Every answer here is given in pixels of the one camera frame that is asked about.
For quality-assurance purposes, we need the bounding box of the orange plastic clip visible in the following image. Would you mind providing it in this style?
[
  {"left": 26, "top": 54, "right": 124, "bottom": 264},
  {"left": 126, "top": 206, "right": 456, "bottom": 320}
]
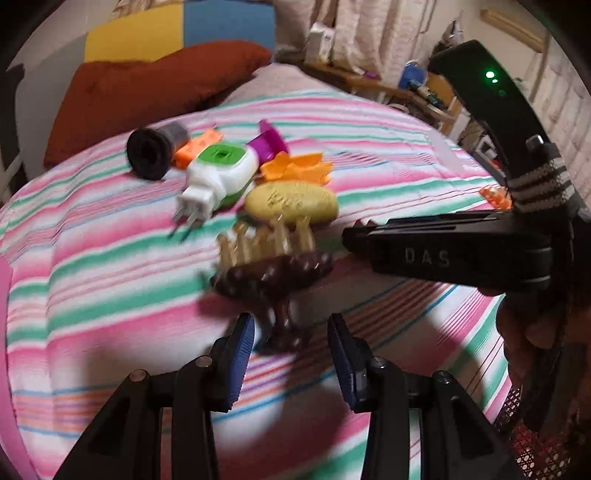
[{"left": 174, "top": 128, "right": 223, "bottom": 168}]

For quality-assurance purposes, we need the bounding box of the wooden shelf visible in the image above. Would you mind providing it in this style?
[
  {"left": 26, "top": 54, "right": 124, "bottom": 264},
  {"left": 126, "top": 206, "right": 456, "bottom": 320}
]
[{"left": 300, "top": 60, "right": 462, "bottom": 134}]

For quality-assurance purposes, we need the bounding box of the purple plastic piece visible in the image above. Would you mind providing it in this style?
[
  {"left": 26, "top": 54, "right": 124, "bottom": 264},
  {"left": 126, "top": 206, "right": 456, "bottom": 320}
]
[{"left": 247, "top": 119, "right": 289, "bottom": 162}]

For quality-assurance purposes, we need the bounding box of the small red plastic clip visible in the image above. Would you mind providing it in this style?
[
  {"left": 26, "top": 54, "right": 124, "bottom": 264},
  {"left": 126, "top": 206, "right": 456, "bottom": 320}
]
[{"left": 479, "top": 185, "right": 512, "bottom": 210}]

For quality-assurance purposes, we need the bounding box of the white box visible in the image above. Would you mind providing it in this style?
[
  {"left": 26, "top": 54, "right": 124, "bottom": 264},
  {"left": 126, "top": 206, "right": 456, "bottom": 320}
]
[{"left": 307, "top": 22, "right": 335, "bottom": 61}]

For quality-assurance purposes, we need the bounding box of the grey yellow blue headboard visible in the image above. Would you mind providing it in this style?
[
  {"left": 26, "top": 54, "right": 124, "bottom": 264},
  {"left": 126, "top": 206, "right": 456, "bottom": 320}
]
[{"left": 9, "top": 0, "right": 278, "bottom": 153}]

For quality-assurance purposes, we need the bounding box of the striped blanket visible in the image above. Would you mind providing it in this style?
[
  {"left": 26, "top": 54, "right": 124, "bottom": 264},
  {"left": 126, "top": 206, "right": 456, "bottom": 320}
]
[{"left": 0, "top": 88, "right": 522, "bottom": 480}]

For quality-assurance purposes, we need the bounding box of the blue cup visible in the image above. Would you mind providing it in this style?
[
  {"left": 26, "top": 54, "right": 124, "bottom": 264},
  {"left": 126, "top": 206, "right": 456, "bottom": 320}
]
[{"left": 399, "top": 60, "right": 428, "bottom": 90}]

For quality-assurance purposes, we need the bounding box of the striped wrist strap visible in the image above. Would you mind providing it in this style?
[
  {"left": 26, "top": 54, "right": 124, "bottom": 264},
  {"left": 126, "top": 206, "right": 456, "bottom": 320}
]
[{"left": 505, "top": 154, "right": 585, "bottom": 432}]

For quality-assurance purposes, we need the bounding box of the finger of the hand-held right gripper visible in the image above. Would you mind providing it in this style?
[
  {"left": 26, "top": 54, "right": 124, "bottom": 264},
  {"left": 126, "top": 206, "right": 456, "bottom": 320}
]
[{"left": 342, "top": 213, "right": 509, "bottom": 267}]

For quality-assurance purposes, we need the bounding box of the yellow soap bar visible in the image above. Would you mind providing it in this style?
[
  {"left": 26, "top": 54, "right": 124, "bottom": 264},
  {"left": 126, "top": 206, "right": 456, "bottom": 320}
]
[{"left": 245, "top": 180, "right": 339, "bottom": 226}]

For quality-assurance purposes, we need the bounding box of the beige curtain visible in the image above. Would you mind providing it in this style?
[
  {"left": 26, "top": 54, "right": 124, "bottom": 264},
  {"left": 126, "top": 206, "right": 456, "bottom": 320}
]
[{"left": 277, "top": 0, "right": 462, "bottom": 79}]

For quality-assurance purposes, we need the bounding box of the red-brown pillow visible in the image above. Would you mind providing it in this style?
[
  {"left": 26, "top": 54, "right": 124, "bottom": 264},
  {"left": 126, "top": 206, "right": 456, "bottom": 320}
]
[{"left": 44, "top": 41, "right": 273, "bottom": 169}]

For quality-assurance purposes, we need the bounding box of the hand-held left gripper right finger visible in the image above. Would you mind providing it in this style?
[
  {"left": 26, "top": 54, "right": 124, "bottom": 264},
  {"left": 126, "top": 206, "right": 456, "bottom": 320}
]
[{"left": 327, "top": 313, "right": 525, "bottom": 480}]

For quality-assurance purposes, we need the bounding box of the white green plug-in device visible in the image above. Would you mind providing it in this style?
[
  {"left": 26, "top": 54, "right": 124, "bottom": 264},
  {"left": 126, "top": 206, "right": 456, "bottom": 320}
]
[{"left": 173, "top": 143, "right": 259, "bottom": 232}]

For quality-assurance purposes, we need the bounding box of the brown massage brush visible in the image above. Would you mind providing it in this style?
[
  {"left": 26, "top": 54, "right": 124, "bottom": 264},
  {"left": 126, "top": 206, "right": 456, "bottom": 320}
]
[{"left": 210, "top": 215, "right": 335, "bottom": 354}]

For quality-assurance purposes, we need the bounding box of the black plastic cylinder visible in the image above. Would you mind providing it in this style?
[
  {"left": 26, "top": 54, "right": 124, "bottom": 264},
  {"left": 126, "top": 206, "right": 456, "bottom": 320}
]
[{"left": 127, "top": 122, "right": 189, "bottom": 180}]

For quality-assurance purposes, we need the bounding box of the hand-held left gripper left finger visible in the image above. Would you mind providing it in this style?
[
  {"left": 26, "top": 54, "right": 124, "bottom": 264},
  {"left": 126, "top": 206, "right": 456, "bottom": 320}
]
[{"left": 53, "top": 312, "right": 256, "bottom": 480}]

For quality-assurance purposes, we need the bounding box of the beige pillow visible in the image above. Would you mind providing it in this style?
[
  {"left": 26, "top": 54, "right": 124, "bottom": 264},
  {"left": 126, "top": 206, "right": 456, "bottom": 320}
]
[{"left": 208, "top": 62, "right": 352, "bottom": 112}]

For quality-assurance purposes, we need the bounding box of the person's right hand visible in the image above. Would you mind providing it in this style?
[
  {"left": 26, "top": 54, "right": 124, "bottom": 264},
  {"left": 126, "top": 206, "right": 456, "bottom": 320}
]
[{"left": 496, "top": 294, "right": 561, "bottom": 385}]

